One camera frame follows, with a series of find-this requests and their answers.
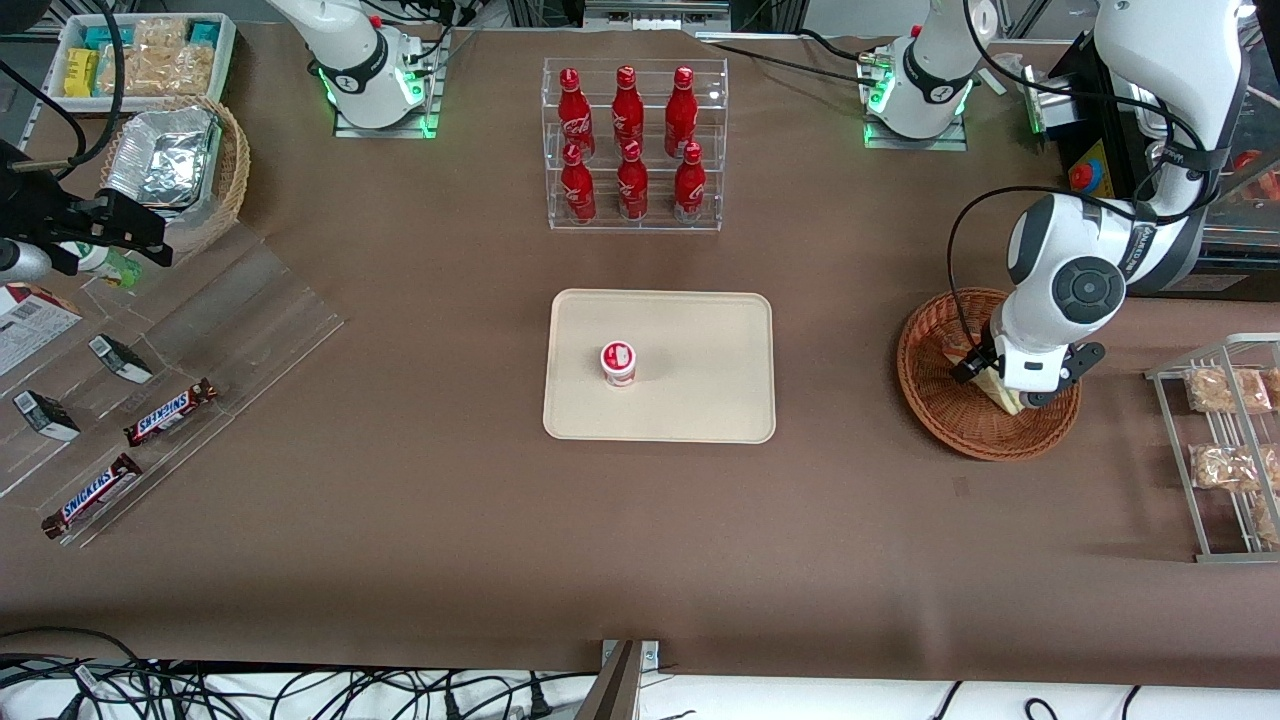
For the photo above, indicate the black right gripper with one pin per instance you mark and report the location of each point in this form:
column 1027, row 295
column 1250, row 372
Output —
column 42, row 222

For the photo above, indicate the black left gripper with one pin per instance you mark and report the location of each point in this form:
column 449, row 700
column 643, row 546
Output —
column 971, row 367

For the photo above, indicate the triangular sandwich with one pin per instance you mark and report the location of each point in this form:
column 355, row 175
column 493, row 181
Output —
column 1005, row 398

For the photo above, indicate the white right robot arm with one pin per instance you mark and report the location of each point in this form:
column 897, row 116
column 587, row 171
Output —
column 355, row 60

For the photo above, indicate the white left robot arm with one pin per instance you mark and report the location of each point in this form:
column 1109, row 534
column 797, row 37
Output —
column 1050, row 260

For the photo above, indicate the tan wicker basket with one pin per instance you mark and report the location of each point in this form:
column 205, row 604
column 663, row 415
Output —
column 232, row 170

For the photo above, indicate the round brown wicker basket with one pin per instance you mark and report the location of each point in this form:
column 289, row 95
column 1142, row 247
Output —
column 940, row 400

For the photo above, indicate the beige plastic tray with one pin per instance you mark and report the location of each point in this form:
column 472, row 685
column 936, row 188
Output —
column 650, row 415

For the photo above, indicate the white green drink bottle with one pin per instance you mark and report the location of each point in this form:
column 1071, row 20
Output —
column 105, row 265

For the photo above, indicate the silver foil pouch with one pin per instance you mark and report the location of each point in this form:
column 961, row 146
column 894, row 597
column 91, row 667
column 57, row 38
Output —
column 160, row 160

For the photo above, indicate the small black white box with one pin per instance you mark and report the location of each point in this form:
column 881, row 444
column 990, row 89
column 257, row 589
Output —
column 45, row 415
column 120, row 358

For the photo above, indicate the clear acrylic display stand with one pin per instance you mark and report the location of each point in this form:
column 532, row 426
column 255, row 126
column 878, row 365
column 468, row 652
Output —
column 250, row 330

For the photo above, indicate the clear bag of snacks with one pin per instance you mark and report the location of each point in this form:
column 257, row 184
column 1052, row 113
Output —
column 1274, row 386
column 1230, row 467
column 1225, row 390
column 1268, row 520

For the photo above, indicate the white red printed carton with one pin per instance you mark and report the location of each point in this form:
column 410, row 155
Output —
column 30, row 330

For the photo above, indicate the clear cracker bag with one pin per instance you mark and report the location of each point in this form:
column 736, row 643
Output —
column 158, row 33
column 160, row 72

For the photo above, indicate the yellow snack pack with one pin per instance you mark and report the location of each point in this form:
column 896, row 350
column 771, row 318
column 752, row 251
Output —
column 80, row 72

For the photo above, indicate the brown snickers bar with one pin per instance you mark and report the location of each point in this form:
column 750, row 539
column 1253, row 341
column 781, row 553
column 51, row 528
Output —
column 170, row 412
column 90, row 497

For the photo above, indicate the black food warmer machine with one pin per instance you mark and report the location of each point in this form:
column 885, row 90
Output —
column 1110, row 170

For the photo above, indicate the white plastic bin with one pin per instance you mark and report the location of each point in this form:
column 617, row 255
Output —
column 228, row 60

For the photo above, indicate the teal snack pack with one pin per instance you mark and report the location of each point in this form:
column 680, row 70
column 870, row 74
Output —
column 204, row 32
column 105, row 37

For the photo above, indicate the red sausage skewer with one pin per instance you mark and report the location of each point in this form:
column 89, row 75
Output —
column 1250, row 160

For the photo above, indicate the small clear plastic wrapper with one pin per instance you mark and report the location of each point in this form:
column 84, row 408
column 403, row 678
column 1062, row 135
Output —
column 1005, row 65

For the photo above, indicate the red cola bottle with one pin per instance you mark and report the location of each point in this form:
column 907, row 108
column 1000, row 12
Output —
column 632, row 190
column 577, row 190
column 689, row 190
column 627, row 105
column 572, row 105
column 681, row 110

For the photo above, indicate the brown paper table cover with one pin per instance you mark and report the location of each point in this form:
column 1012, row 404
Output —
column 450, row 560

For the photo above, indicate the clear acrylic bottle rack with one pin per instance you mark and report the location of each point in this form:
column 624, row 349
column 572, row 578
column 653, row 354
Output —
column 605, row 226

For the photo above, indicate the red white yogurt cup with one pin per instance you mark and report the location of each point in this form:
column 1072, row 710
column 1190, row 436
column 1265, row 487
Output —
column 618, row 362

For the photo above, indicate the black power plug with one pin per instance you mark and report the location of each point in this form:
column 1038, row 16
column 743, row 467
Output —
column 540, row 705
column 452, row 708

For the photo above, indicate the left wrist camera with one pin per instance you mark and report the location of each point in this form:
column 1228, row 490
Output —
column 972, row 368

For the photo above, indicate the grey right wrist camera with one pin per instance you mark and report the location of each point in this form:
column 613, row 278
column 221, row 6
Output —
column 20, row 262

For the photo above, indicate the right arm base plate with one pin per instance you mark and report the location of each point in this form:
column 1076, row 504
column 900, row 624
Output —
column 425, row 128

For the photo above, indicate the silver metal bracket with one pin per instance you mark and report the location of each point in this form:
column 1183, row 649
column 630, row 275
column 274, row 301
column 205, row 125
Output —
column 650, row 655

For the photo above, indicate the dark metal post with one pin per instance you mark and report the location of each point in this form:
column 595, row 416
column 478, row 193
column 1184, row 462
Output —
column 615, row 690

